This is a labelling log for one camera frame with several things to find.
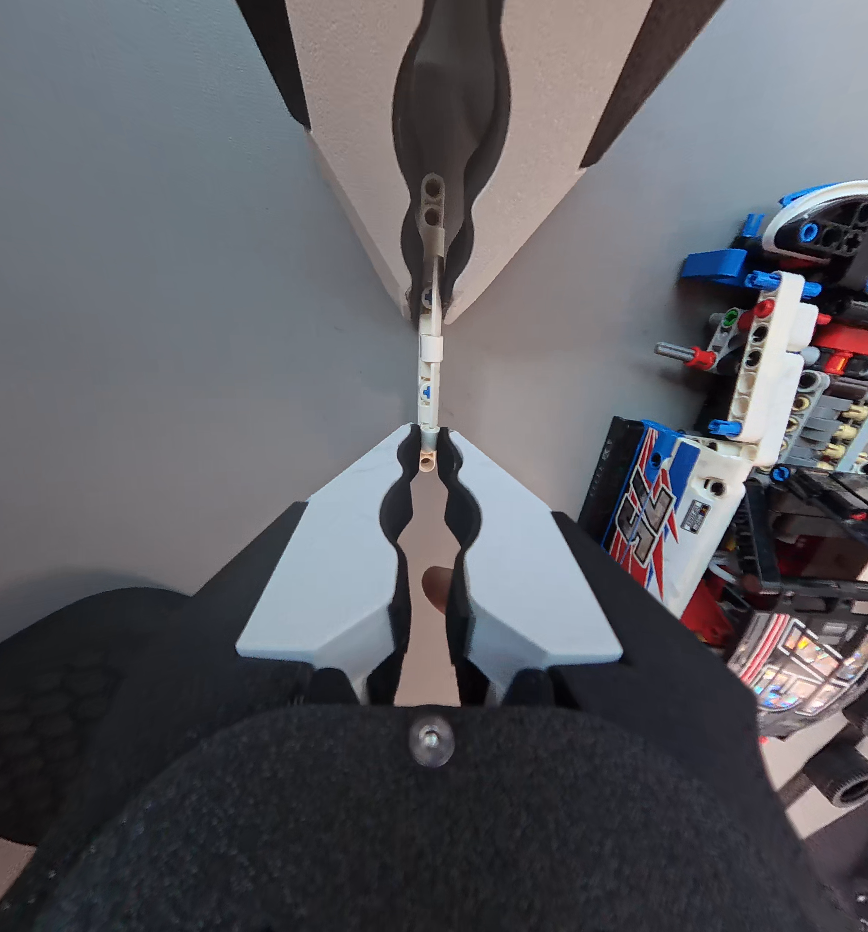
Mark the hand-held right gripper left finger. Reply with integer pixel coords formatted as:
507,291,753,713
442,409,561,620
236,426,415,705

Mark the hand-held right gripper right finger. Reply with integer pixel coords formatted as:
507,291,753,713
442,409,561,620
441,426,623,706

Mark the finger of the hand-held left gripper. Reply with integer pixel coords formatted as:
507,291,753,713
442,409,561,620
441,0,653,326
288,0,425,326

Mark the white toy brick beam assembly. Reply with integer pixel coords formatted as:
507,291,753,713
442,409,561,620
411,173,451,476

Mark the toy brick race car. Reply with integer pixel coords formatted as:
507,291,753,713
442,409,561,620
578,181,868,808

